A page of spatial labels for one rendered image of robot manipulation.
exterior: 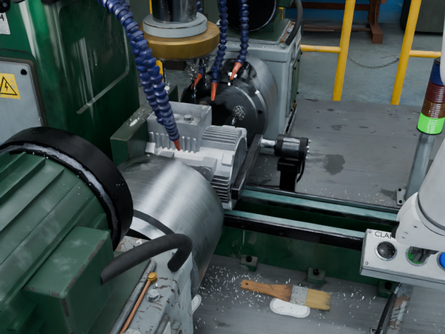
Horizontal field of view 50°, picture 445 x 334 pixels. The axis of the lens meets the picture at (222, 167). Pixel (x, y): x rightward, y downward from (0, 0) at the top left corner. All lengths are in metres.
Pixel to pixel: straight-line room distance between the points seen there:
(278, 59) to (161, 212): 0.79
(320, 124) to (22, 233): 1.45
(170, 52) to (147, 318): 0.52
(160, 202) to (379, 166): 0.96
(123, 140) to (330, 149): 0.86
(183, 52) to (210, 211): 0.31
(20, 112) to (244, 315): 0.63
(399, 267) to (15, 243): 0.61
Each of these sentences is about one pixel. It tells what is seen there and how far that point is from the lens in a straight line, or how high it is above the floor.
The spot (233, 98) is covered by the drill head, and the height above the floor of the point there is 1.10.
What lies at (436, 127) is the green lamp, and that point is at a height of 1.05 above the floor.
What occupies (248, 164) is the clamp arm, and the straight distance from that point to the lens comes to 1.11.
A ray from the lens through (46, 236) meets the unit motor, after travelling 0.49.
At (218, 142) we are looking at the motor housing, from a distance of 1.05.
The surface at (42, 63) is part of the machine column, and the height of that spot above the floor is 1.30.
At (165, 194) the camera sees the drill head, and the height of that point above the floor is 1.15.
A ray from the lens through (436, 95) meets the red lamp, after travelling 1.30.
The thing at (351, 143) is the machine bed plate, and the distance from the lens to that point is 1.71.
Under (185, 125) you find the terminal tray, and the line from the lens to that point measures 1.04.
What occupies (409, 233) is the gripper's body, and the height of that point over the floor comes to 1.17.
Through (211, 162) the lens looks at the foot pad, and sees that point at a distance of 1.03.
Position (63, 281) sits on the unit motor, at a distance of 0.45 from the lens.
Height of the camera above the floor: 1.63
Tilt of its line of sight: 33 degrees down
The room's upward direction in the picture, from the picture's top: straight up
